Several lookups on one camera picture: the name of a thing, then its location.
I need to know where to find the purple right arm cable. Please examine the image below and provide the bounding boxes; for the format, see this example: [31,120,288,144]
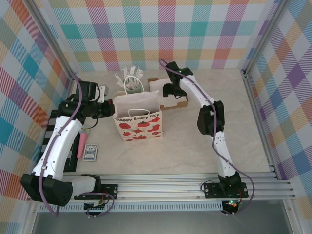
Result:
[159,59,255,216]

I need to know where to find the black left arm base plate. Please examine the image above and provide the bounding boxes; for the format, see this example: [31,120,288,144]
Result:
[74,184,119,201]

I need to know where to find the pink marker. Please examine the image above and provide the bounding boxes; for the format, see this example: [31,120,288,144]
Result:
[77,129,90,158]

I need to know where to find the white paper bag red prints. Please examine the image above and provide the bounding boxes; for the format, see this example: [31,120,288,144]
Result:
[112,76,163,142]

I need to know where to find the aluminium frame post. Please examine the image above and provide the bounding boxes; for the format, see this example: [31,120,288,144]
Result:
[240,0,281,74]
[26,0,77,78]

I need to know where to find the blue playing card deck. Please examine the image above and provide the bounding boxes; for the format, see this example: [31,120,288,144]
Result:
[82,144,99,162]

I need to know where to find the aluminium mounting rail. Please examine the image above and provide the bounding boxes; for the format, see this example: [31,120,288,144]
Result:
[26,172,297,202]

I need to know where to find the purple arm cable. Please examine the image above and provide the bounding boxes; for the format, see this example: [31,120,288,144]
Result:
[159,59,255,216]
[39,73,115,218]

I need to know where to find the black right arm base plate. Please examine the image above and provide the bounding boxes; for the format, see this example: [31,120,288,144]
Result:
[203,182,249,199]

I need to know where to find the brown cardboard box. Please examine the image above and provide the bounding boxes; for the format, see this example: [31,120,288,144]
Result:
[148,78,189,111]

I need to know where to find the black and silver chessboard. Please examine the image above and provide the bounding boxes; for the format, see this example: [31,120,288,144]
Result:
[43,109,81,172]

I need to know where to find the aluminium side rail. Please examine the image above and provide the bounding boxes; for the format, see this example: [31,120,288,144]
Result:
[241,70,278,178]

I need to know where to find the thin black camera cable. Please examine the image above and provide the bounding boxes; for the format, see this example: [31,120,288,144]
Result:
[81,118,98,130]

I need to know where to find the grey slotted cable tray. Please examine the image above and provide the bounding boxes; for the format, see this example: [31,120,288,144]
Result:
[38,204,224,213]

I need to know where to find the small circuit board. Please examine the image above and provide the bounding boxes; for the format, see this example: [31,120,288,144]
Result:
[223,200,239,214]
[84,201,107,212]

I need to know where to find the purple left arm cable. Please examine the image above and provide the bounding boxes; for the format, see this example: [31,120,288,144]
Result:
[39,73,115,218]

